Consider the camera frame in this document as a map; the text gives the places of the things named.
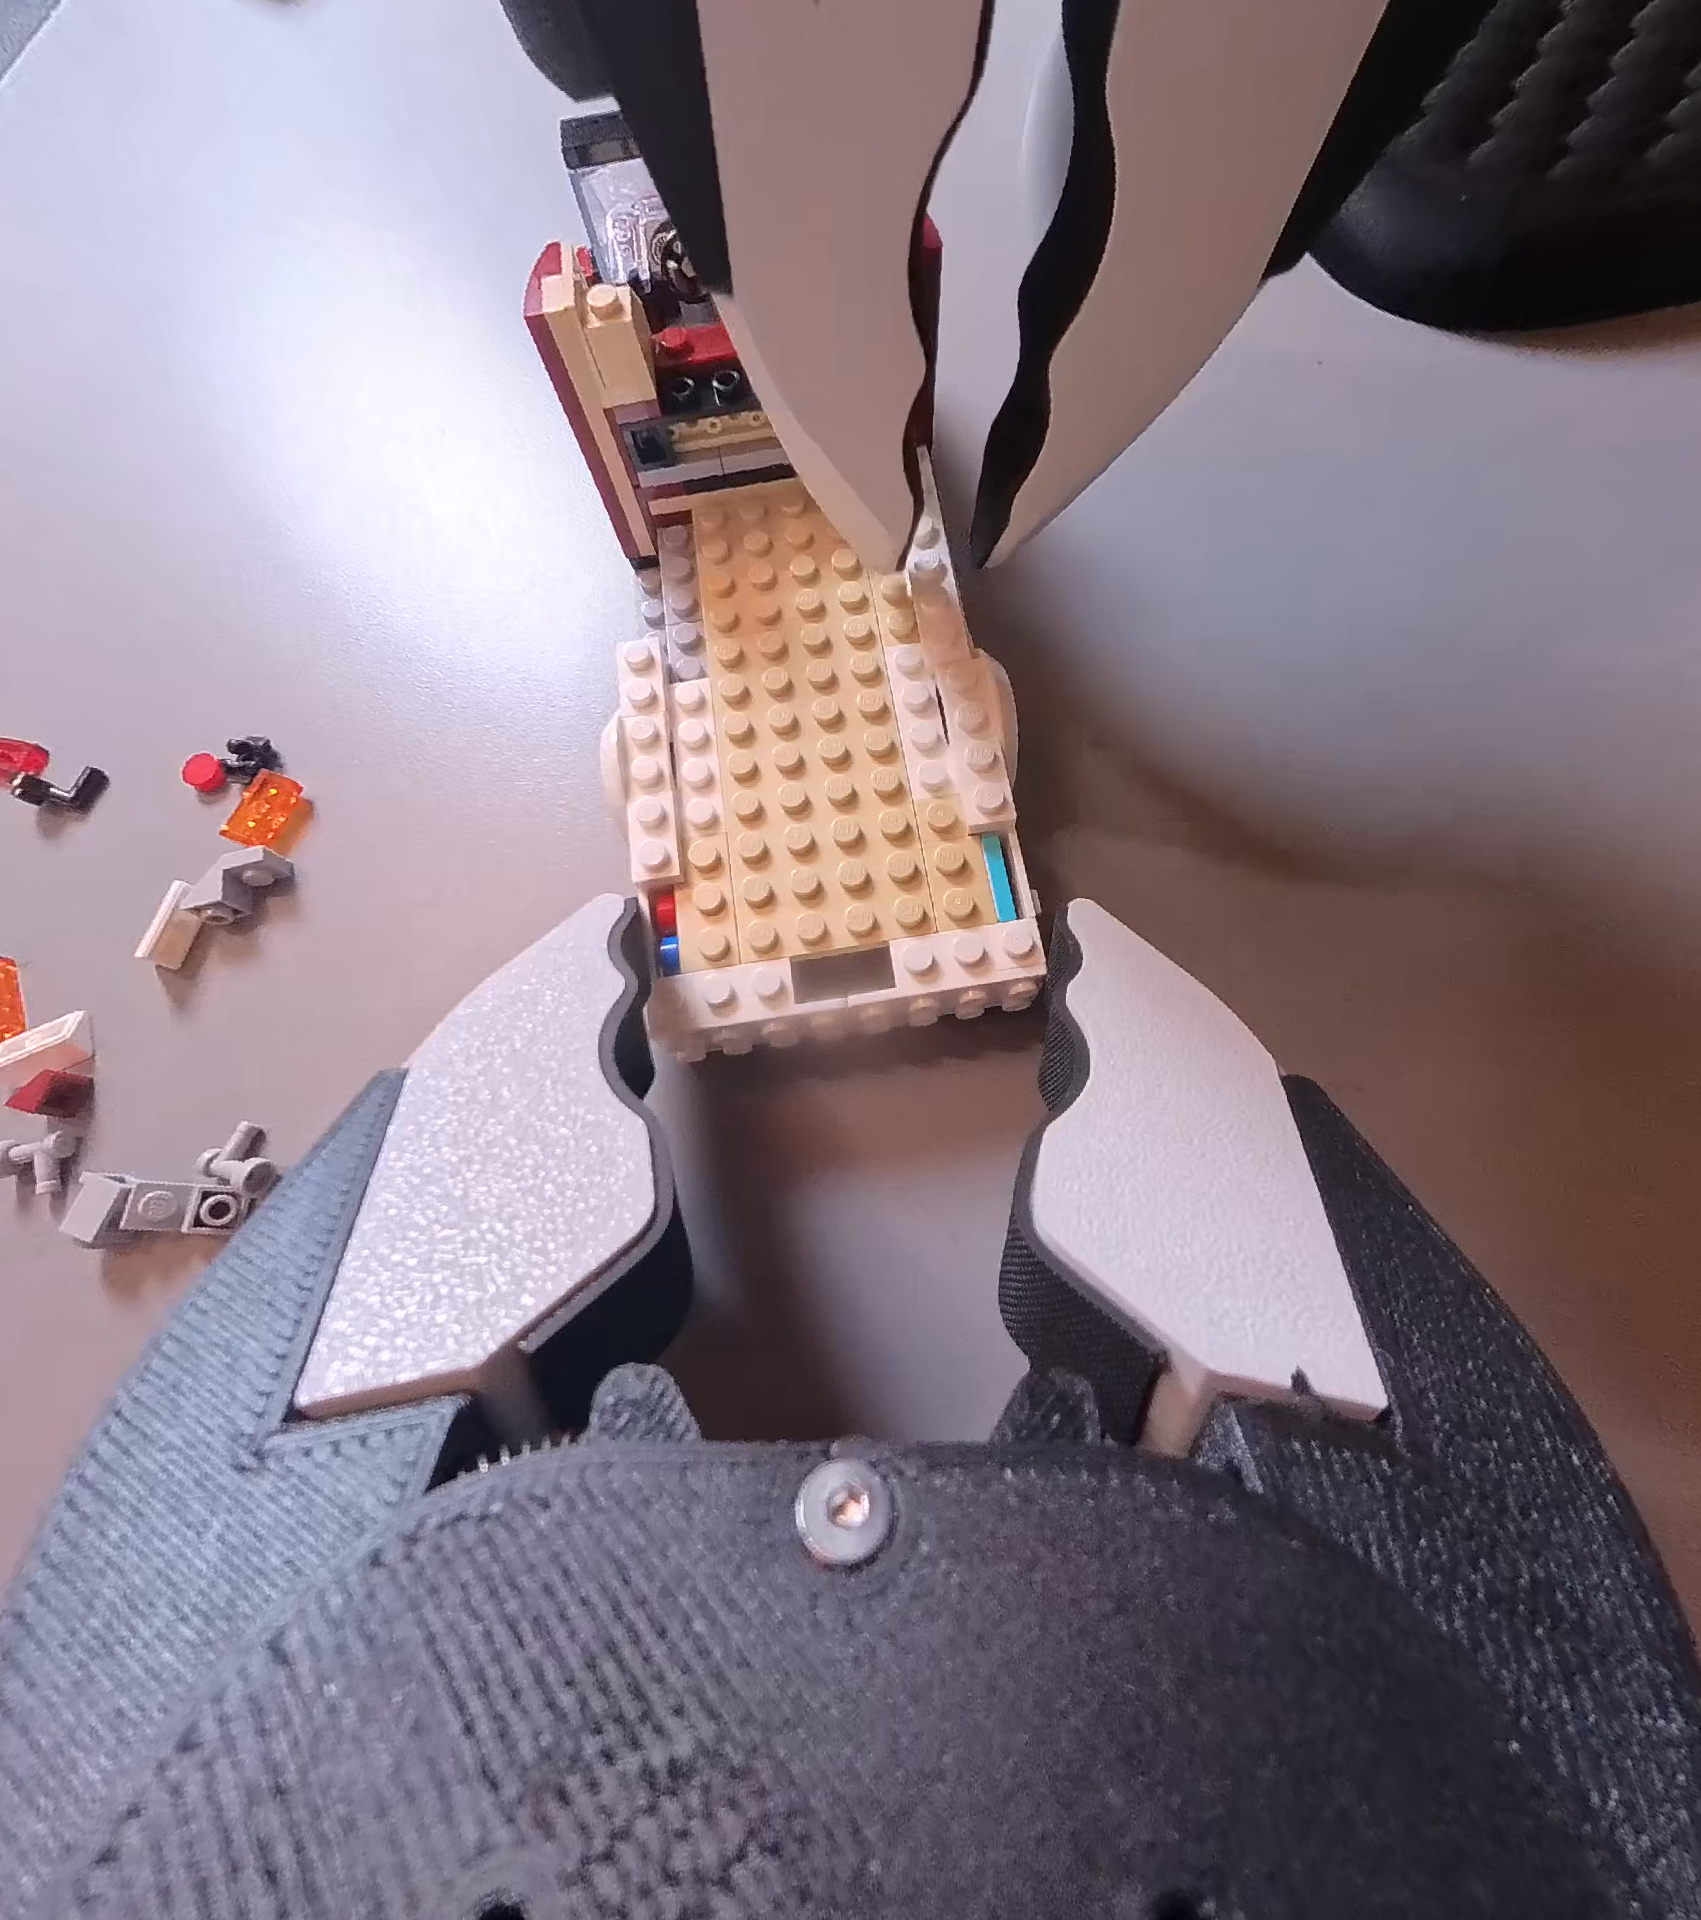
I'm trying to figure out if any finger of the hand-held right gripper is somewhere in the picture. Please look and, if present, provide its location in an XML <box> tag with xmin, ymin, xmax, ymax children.
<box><xmin>698</xmin><ymin>0</ymin><xmax>1000</xmax><ymax>565</ymax></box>
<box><xmin>967</xmin><ymin>0</ymin><xmax>1389</xmax><ymax>573</ymax></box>

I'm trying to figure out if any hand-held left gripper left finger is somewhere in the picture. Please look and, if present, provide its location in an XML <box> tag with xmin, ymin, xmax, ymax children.
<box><xmin>291</xmin><ymin>890</ymin><xmax>694</xmax><ymax>1446</ymax></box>

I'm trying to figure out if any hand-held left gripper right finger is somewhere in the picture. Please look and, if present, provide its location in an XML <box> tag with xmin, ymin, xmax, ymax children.
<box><xmin>1000</xmin><ymin>896</ymin><xmax>1394</xmax><ymax>1459</ymax></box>

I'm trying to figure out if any white panel brick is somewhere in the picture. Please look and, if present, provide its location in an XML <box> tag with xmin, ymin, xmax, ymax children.
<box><xmin>907</xmin><ymin>446</ymin><xmax>971</xmax><ymax>620</ymax></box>

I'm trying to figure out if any toy brick truck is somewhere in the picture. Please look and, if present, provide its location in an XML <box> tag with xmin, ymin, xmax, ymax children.
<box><xmin>524</xmin><ymin>103</ymin><xmax>1049</xmax><ymax>1067</ymax></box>

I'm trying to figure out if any grey plate brick with hole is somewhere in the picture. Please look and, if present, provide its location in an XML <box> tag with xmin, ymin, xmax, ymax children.
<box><xmin>116</xmin><ymin>1175</ymin><xmax>252</xmax><ymax>1239</ymax></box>

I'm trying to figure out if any white slope brick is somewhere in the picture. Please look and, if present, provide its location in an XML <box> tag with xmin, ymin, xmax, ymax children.
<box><xmin>0</xmin><ymin>1010</ymin><xmax>96</xmax><ymax>1077</ymax></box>

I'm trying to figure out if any grey bracket brick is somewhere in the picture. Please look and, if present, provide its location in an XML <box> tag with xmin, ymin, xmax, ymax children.
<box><xmin>182</xmin><ymin>846</ymin><xmax>300</xmax><ymax>933</ymax></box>

